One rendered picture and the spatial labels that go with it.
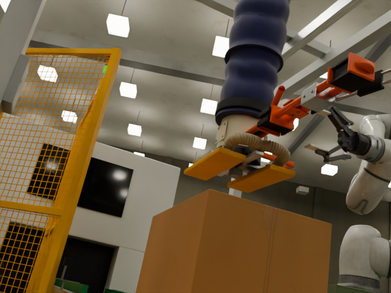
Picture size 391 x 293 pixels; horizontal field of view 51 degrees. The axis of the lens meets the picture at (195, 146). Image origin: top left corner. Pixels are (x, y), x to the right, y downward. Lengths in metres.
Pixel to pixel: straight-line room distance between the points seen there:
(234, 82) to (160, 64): 9.36
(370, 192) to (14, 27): 2.08
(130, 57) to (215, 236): 10.07
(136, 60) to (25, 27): 8.41
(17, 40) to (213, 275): 1.92
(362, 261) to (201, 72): 9.35
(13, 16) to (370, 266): 2.26
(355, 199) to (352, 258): 0.32
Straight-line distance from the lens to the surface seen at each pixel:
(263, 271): 1.16
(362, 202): 1.58
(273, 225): 1.18
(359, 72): 1.04
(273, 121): 1.29
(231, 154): 1.32
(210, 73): 10.85
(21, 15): 2.71
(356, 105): 11.53
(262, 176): 1.47
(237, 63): 1.61
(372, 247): 1.82
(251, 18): 1.70
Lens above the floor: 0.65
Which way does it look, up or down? 21 degrees up
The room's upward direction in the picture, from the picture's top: 11 degrees clockwise
